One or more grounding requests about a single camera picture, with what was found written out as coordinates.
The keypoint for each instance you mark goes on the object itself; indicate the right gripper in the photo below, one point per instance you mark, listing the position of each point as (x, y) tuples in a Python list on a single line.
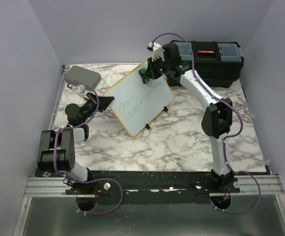
[(150, 65)]

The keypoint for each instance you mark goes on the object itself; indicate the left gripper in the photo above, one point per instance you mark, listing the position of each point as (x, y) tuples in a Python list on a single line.
[(104, 102)]

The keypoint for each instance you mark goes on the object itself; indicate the green whiteboard eraser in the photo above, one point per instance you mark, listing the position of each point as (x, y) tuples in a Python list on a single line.
[(143, 71)]

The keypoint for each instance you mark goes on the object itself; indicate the yellow framed whiteboard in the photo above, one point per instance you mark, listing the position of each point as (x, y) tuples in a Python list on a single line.
[(136, 104)]

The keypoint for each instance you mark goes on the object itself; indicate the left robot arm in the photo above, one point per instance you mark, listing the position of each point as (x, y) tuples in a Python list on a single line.
[(56, 152)]

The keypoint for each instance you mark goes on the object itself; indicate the grey plastic case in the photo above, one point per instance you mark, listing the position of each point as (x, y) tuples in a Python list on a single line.
[(82, 75)]

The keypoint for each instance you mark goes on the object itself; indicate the black plastic toolbox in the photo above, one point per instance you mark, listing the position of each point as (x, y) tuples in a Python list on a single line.
[(219, 64)]

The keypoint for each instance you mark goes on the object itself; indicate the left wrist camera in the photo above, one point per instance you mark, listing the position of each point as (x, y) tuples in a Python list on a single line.
[(80, 90)]

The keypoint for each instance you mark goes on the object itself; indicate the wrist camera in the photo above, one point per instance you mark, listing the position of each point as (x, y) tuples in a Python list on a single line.
[(80, 90), (156, 49)]

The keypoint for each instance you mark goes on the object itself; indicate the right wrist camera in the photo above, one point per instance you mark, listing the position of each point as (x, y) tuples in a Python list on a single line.
[(156, 49)]

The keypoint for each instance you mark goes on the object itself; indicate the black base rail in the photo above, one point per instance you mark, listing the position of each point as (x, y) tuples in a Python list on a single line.
[(145, 188)]

